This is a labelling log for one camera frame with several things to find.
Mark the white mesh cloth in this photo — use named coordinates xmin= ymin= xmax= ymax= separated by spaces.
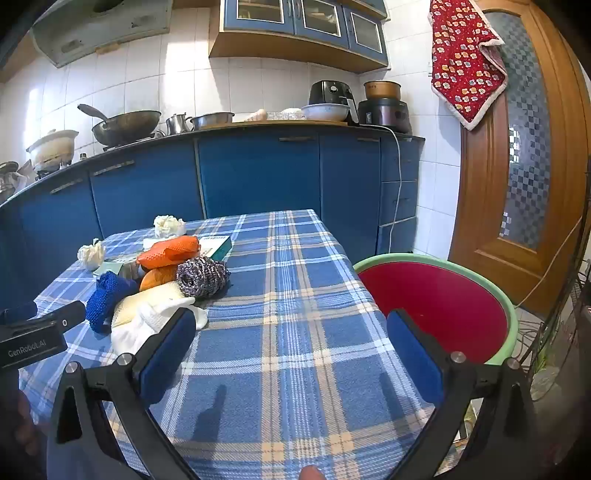
xmin=111 ymin=296 xmax=208 ymax=356

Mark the small steel kettle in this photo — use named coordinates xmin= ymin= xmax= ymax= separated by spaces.
xmin=165 ymin=112 xmax=194 ymax=136

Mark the teal cardboard box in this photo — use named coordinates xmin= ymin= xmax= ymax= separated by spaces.
xmin=196 ymin=235 xmax=233 ymax=259

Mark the dark metal wok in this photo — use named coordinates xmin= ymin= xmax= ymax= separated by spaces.
xmin=78 ymin=104 xmax=162 ymax=147

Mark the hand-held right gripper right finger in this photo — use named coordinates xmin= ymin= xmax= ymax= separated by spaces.
xmin=385 ymin=308 xmax=541 ymax=480

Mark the round orange object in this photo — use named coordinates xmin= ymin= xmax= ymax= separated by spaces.
xmin=139 ymin=265 xmax=178 ymax=292

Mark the brown inner pot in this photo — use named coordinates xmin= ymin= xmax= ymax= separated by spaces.
xmin=363 ymin=80 xmax=402 ymax=100

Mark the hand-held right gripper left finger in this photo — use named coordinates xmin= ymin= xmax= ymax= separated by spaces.
xmin=46 ymin=307 xmax=199 ymax=480

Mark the blue wall cabinet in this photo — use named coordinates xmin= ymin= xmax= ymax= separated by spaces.
xmin=209 ymin=0 xmax=389 ymax=75

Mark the red quilted floral cloth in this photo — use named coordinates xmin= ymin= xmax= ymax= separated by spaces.
xmin=427 ymin=0 xmax=509 ymax=131

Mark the orange mesh bag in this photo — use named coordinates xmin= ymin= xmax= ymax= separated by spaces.
xmin=137 ymin=235 xmax=201 ymax=271

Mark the white plastic bag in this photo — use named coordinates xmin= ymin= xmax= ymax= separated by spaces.
xmin=531 ymin=367 xmax=561 ymax=400

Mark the steel pot with lid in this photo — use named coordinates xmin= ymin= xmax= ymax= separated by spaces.
xmin=0 ymin=160 xmax=34 ymax=204

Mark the steel mixing bowl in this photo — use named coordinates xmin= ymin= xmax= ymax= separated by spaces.
xmin=189 ymin=112 xmax=235 ymax=131

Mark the white tissue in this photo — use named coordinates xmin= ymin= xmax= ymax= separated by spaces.
xmin=153 ymin=215 xmax=187 ymax=238
xmin=77 ymin=239 xmax=106 ymax=271

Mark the white power cable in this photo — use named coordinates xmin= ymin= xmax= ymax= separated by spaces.
xmin=379 ymin=124 xmax=402 ymax=254

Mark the black air fryer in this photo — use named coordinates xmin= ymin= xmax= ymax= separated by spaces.
xmin=308 ymin=80 xmax=360 ymax=126

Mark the black wire rack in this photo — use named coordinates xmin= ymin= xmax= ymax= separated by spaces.
xmin=517 ymin=258 xmax=591 ymax=416

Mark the white enamel bowl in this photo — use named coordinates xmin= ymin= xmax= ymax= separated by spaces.
xmin=300 ymin=103 xmax=352 ymax=123

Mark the blue kitchen base cabinet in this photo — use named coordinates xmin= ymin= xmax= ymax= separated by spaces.
xmin=0 ymin=124 xmax=426 ymax=296

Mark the blue knit cloth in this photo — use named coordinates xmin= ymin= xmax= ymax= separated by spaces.
xmin=85 ymin=271 xmax=139 ymax=334

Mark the grey range hood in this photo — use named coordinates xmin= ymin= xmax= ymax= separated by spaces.
xmin=30 ymin=0 xmax=174 ymax=69

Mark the dark rice cooker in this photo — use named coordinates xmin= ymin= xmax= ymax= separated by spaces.
xmin=358 ymin=98 xmax=413 ymax=134

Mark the steel wool scrubber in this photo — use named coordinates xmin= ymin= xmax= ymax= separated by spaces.
xmin=177 ymin=257 xmax=230 ymax=301

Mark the red basin with green rim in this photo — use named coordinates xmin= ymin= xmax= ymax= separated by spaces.
xmin=353 ymin=253 xmax=519 ymax=367

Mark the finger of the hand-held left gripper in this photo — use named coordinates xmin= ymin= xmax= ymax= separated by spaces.
xmin=0 ymin=301 xmax=38 ymax=325
xmin=39 ymin=301 xmax=88 ymax=330

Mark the grey cable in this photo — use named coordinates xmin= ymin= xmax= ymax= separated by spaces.
xmin=515 ymin=215 xmax=586 ymax=309

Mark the white clay pot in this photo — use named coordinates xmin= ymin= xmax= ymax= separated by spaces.
xmin=25 ymin=129 xmax=80 ymax=172

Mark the blue plaid tablecloth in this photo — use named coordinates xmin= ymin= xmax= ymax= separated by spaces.
xmin=18 ymin=209 xmax=462 ymax=480

